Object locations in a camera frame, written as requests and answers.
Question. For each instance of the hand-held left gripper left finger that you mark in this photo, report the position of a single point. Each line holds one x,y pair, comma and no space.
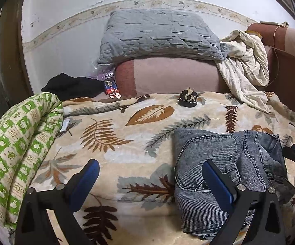
88,176

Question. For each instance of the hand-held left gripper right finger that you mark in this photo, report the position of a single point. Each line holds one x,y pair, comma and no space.
217,181

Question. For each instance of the grey denim pants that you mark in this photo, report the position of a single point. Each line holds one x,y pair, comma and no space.
201,145

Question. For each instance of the leaf printed blanket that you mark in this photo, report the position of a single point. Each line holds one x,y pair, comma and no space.
137,158

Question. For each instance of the small white packet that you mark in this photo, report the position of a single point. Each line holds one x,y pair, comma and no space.
66,125

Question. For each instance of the green patterned quilt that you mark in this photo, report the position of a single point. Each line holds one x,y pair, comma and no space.
22,145

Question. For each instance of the brown sofa armrest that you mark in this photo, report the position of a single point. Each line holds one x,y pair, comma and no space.
290,69

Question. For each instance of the red and blue card box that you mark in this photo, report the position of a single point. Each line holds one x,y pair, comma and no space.
112,89

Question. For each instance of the black cloth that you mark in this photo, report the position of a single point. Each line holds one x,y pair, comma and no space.
71,84

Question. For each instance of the clear plastic bag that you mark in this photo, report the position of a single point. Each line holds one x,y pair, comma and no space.
101,72

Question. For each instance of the cream floral sheet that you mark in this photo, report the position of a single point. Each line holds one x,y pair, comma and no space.
244,66

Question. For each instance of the pink and brown cushion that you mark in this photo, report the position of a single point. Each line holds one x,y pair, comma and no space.
175,76

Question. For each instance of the brown door with glass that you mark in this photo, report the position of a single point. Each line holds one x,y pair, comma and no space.
9,69

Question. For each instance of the flat grey object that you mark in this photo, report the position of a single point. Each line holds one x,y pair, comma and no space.
272,23

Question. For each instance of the grey quilted pillow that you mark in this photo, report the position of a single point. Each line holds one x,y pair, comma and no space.
157,33

